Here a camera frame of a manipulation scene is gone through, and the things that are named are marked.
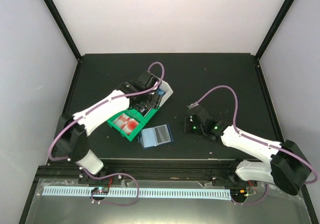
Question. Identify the left controller board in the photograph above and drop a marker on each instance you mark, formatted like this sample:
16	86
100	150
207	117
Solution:
100	191

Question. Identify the white slotted cable duct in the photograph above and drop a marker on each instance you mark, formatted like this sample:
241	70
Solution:
185	193

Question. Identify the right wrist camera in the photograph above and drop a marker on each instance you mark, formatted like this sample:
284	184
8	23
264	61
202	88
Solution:
198	112

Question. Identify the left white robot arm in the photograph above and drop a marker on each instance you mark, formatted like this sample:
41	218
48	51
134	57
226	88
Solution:
72	131

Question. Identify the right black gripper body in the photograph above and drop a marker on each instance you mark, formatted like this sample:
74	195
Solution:
198	129

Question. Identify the frame post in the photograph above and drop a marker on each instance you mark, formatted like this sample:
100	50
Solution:
274	27
63	28

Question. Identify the blue card holder wallet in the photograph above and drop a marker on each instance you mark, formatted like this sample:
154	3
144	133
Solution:
155	136

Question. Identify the white plastic bin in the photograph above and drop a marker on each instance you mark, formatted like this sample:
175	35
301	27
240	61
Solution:
165	91

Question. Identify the blue cards in white bin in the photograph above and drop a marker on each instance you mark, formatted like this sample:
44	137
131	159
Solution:
160	93

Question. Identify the green plastic bin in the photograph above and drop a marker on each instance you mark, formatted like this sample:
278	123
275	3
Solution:
141	119
130	137

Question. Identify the left frame post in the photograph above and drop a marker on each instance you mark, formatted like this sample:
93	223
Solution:
63	28

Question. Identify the right frame post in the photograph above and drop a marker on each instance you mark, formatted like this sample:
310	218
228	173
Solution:
274	27

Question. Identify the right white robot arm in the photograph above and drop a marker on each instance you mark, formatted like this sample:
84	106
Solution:
279	163

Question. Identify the black cards in green bin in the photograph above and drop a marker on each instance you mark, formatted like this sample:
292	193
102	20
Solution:
143	109

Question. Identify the right controller board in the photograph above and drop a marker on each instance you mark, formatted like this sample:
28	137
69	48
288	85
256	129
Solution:
239	193

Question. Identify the near green plastic bin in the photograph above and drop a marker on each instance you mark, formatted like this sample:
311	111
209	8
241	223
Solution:
130	137

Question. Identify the orange cards in near bin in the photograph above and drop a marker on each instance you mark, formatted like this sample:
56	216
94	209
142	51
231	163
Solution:
126	123

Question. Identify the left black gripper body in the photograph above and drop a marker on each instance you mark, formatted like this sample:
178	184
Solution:
146	100

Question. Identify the middle green plastic bin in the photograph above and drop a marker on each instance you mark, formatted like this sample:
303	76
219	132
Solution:
141	119

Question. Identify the controller board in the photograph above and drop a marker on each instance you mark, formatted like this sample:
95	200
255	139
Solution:
100	191
239	193

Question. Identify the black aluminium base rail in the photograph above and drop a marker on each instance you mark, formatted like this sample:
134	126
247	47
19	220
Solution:
221	172

